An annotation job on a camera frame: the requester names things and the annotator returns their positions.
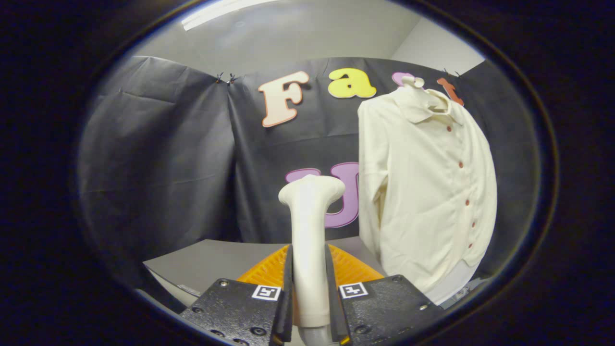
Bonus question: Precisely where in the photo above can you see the ceiling light panel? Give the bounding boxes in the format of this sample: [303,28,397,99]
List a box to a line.
[181,0,270,31]

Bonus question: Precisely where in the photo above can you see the cream garment steamer head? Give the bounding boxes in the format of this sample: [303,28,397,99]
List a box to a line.
[278,174,346,328]

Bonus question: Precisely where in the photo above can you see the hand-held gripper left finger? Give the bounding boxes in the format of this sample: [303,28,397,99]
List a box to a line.
[180,244,295,346]

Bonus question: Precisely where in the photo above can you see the black backdrop cloth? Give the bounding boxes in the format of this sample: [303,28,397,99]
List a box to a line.
[77,55,541,308]

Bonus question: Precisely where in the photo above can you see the cream button-up shirt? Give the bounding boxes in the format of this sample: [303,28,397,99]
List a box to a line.
[357,86,498,294]

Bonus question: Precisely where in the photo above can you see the white clothes hanger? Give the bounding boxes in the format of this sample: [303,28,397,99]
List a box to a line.
[400,75,451,114]

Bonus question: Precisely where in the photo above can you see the white cloth under shirt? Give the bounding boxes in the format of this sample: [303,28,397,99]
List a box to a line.
[423,259,482,306]

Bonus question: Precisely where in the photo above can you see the grey cabinet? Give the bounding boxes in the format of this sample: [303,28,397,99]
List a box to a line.
[143,235,385,309]

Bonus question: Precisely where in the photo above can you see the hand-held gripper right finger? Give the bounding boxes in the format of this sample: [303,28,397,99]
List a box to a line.
[325,244,445,346]

